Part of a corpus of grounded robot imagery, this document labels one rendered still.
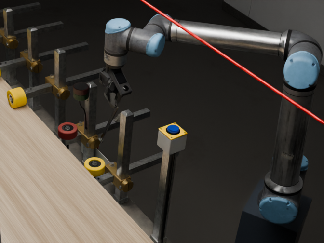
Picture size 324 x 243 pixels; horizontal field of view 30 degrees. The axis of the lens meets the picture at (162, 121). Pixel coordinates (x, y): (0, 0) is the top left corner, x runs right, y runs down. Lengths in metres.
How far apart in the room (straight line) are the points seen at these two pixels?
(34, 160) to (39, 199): 0.22
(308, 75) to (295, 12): 3.09
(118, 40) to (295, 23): 3.10
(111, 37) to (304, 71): 0.71
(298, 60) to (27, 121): 1.13
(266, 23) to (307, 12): 0.51
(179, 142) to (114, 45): 0.49
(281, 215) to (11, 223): 1.03
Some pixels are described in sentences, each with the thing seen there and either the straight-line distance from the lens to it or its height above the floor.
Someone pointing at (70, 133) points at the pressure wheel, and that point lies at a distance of 2.48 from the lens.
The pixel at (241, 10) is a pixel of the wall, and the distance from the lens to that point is 5.67.
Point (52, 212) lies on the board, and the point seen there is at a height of 0.90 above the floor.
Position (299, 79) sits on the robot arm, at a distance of 2.11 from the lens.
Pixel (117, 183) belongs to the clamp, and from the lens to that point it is 2.40.
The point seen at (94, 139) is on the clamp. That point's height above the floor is 0.87.
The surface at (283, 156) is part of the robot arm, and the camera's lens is 2.31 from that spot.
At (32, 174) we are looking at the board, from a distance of 2.29.
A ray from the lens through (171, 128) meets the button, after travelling 1.99.
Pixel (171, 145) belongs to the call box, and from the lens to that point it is 1.98.
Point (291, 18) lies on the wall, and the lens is 5.21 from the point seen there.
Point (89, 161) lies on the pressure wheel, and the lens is 2.34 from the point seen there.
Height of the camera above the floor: 2.39
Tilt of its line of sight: 35 degrees down
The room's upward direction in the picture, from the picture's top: 7 degrees clockwise
